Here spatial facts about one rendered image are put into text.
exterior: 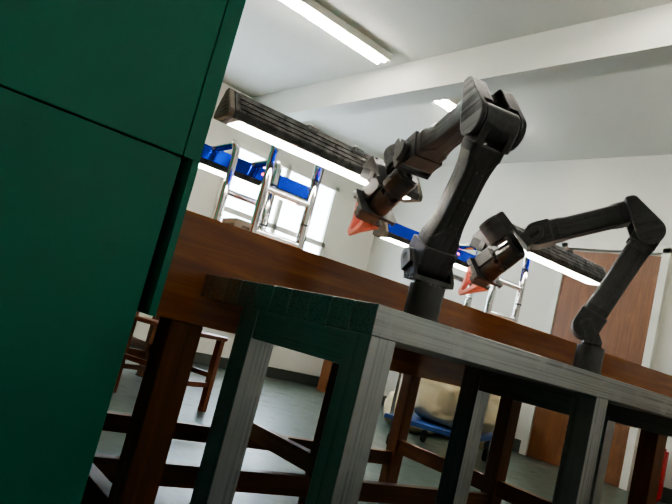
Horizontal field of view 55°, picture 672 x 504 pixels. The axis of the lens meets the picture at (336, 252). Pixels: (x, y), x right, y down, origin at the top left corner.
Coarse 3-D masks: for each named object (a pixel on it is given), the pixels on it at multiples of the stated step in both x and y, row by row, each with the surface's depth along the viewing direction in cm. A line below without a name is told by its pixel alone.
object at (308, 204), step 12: (276, 156) 175; (264, 180) 173; (312, 180) 183; (264, 192) 173; (276, 192) 175; (312, 192) 182; (300, 204) 181; (312, 204) 182; (252, 216) 173; (252, 228) 172; (300, 228) 181; (276, 240) 176; (288, 240) 178; (300, 240) 180
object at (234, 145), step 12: (228, 144) 198; (228, 168) 194; (276, 168) 203; (228, 180) 193; (276, 180) 203; (228, 192) 194; (252, 204) 199; (264, 204) 201; (216, 216) 192; (264, 216) 201; (264, 228) 201
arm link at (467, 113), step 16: (464, 80) 114; (480, 80) 112; (464, 96) 112; (480, 96) 107; (496, 96) 116; (512, 96) 114; (448, 112) 122; (464, 112) 110; (480, 112) 105; (512, 112) 112; (432, 128) 126; (448, 128) 120; (464, 128) 109; (416, 144) 128; (432, 144) 124; (448, 144) 123; (416, 160) 130; (432, 160) 129
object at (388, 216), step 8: (360, 192) 141; (376, 192) 138; (360, 200) 139; (368, 200) 140; (376, 200) 138; (384, 200) 138; (392, 200) 138; (400, 200) 139; (360, 208) 138; (368, 208) 139; (376, 208) 139; (384, 208) 139; (392, 208) 140; (376, 216) 140; (384, 216) 141; (392, 216) 144; (392, 224) 143
